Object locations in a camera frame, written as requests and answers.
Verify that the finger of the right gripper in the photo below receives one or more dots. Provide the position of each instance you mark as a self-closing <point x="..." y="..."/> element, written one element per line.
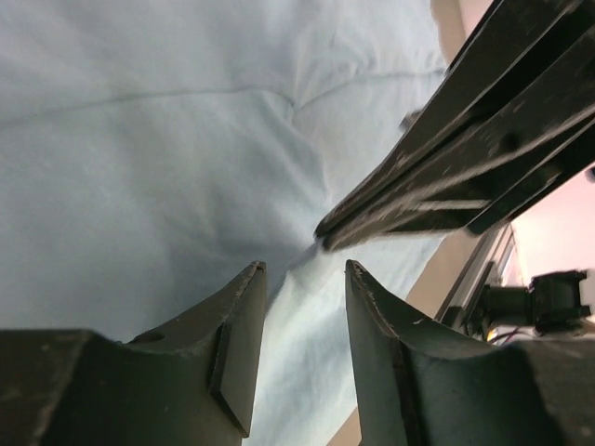
<point x="476" y="164"/>
<point x="508" y="32"/>

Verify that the blue t shirt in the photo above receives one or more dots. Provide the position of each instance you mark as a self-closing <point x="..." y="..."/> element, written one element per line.
<point x="150" y="150"/>

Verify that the aluminium frame rail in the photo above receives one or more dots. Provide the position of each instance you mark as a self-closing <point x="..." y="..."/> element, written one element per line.
<point x="485" y="265"/>

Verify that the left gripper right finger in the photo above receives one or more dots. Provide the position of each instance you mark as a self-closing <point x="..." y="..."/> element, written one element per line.
<point x="419" y="382"/>

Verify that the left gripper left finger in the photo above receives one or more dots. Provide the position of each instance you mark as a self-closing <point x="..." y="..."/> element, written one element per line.
<point x="189" y="381"/>

